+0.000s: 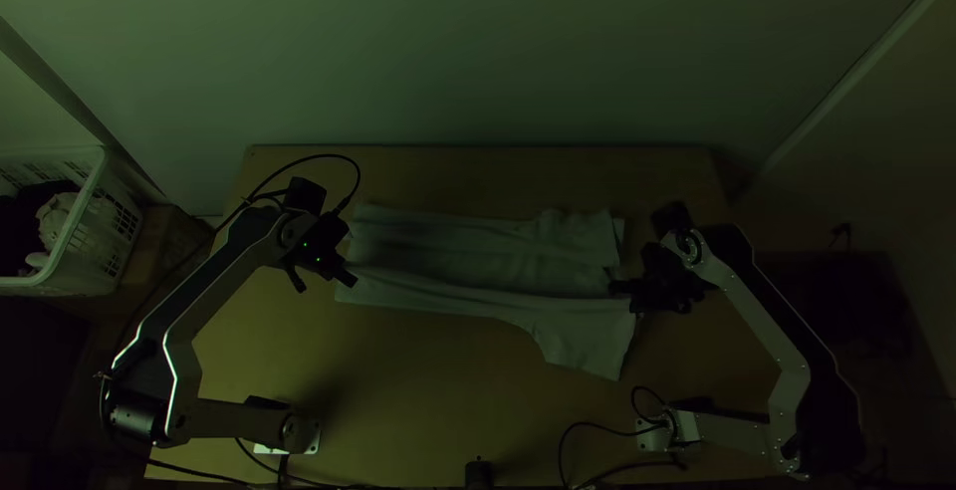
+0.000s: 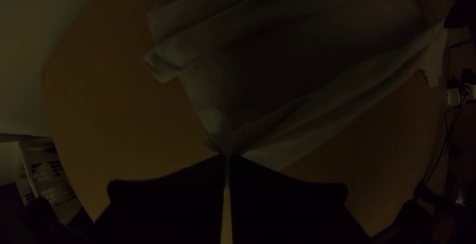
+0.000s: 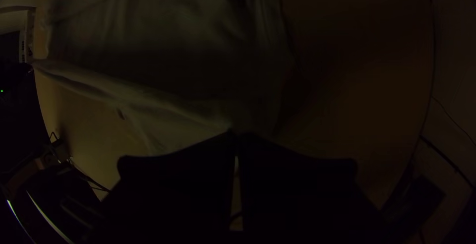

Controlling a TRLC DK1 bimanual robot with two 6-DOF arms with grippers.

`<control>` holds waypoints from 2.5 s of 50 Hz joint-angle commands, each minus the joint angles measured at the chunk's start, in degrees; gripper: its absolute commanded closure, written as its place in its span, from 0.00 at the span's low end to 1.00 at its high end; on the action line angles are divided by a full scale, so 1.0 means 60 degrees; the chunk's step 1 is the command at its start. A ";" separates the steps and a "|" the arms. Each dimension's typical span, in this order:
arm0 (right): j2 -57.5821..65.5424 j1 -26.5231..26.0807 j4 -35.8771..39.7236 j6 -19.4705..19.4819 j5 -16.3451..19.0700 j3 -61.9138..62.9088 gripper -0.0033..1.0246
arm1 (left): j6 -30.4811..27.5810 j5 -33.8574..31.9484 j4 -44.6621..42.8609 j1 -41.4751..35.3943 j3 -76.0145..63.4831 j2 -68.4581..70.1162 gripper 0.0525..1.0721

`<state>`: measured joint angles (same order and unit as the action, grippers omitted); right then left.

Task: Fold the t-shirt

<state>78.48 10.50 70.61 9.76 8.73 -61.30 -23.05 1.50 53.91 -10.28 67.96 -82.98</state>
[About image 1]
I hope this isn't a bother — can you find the black cable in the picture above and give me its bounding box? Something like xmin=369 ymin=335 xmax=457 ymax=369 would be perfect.
xmin=629 ymin=384 xmax=678 ymax=431
xmin=557 ymin=420 xmax=670 ymax=490
xmin=216 ymin=153 xmax=363 ymax=234

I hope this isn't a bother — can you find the white laundry basket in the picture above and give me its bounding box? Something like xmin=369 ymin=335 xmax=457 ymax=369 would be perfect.
xmin=0 ymin=144 xmax=147 ymax=298

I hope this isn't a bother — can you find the heap of clothes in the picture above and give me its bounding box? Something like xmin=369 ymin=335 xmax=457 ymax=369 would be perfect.
xmin=0 ymin=179 xmax=100 ymax=279

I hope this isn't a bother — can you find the white t-shirt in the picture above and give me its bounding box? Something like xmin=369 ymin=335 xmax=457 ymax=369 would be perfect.
xmin=334 ymin=202 xmax=638 ymax=382

